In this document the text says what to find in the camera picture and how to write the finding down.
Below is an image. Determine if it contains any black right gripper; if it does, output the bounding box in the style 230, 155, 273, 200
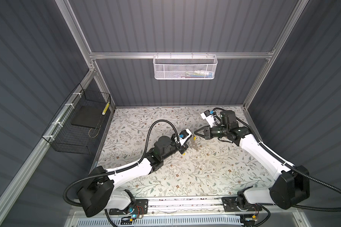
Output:
194, 124, 227, 140

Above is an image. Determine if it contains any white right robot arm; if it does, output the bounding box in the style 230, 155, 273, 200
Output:
194, 109, 310, 211

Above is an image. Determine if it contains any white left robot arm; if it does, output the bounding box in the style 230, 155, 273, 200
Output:
77, 131, 192, 218

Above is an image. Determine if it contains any white vent grille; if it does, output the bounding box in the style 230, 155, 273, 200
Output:
75, 215, 243, 227

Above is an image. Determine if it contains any yellow marker pen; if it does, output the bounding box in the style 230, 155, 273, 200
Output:
102, 102, 110, 115

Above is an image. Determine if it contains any black foam pad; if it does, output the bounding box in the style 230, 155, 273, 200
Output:
71, 106, 104, 129

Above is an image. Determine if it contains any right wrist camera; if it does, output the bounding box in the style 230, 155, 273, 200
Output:
200, 110, 220, 128

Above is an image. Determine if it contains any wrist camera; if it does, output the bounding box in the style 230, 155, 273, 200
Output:
179, 129, 192, 146
200, 110, 220, 128

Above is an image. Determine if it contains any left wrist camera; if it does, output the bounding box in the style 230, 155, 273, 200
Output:
179, 129, 192, 146

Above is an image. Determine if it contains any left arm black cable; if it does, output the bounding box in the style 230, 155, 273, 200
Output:
63, 119, 181, 227

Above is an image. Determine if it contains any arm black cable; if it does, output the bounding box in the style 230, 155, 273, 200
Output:
211, 107, 341, 212
63, 119, 181, 227

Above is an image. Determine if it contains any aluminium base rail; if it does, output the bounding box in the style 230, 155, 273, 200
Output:
70, 195, 302, 216

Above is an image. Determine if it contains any white wire mesh basket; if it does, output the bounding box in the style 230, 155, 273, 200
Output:
153, 54, 218, 80

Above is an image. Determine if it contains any black wire basket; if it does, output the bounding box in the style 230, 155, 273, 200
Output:
42, 85, 111, 155

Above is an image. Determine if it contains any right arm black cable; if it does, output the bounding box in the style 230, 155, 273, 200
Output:
211, 107, 341, 212

